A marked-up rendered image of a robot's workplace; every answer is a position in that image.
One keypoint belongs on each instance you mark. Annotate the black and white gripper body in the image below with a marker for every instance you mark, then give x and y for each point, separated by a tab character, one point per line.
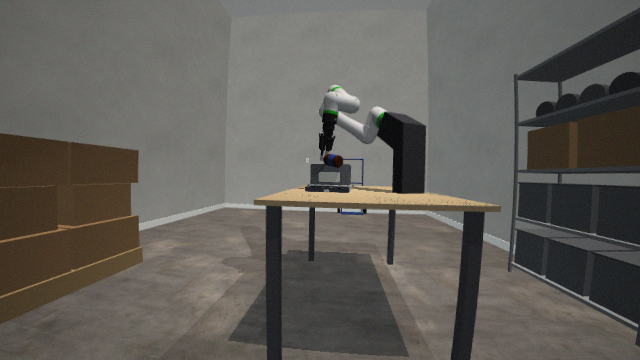
328	128

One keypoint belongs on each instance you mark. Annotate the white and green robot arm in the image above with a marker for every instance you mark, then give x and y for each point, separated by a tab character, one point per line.
366	133

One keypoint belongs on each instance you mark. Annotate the brown bottle with blue label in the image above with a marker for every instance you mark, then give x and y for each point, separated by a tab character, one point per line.
333	160

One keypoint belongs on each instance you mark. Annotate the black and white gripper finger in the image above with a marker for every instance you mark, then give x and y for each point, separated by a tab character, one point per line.
329	143
322	144

